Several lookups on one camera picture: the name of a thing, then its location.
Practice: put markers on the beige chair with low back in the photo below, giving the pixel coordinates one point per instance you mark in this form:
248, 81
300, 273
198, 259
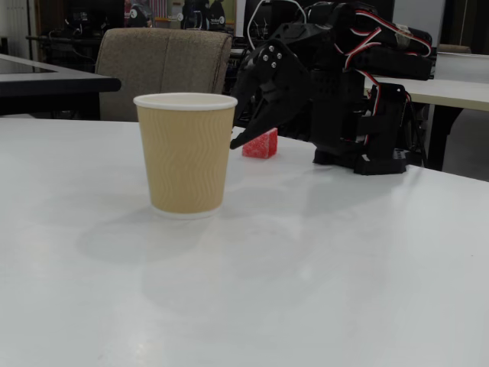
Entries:
454, 48

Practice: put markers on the tan ribbed paper cup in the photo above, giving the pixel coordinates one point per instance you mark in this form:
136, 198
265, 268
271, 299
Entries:
185, 160

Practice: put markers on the black monitor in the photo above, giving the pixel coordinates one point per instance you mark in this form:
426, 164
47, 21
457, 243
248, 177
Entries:
275, 15

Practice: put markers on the black robot arm with base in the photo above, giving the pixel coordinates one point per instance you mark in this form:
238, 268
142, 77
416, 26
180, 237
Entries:
336, 111

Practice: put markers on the colourful poster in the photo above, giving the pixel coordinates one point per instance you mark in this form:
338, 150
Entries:
153, 11

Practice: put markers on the white table with dark legs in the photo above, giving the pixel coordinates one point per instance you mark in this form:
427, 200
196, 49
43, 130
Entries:
451, 91

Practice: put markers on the dark-edged grey table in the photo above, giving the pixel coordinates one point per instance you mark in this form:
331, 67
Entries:
46, 82

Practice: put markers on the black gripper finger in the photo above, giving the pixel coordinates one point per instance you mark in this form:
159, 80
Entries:
284, 91
248, 91

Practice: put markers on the red sugared cube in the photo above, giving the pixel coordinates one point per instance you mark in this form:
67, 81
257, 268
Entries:
260, 147

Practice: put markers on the dark cluttered workbench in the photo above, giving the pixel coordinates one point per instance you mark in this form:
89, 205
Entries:
72, 38

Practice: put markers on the brown fabric chair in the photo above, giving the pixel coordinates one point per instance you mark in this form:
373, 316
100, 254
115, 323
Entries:
160, 65

